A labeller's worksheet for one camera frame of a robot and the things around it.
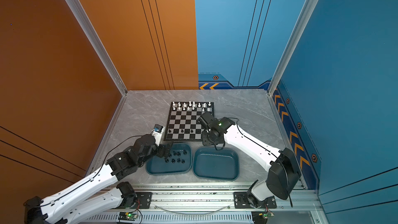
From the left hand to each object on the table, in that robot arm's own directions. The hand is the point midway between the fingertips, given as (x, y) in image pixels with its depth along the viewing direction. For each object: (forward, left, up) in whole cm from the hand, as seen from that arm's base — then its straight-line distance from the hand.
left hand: (165, 138), depth 77 cm
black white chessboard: (+18, -6, -14) cm, 24 cm away
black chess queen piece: (-1, -9, -14) cm, 17 cm away
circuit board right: (-31, -46, -16) cm, 58 cm away
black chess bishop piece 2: (-6, -3, -15) cm, 16 cm away
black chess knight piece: (-6, -6, -15) cm, 17 cm away
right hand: (0, -20, -3) cm, 21 cm away
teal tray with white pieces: (-8, -23, -14) cm, 28 cm away
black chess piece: (-6, +1, -15) cm, 16 cm away
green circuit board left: (-31, +15, -18) cm, 39 cm away
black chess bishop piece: (-2, -5, -14) cm, 16 cm away
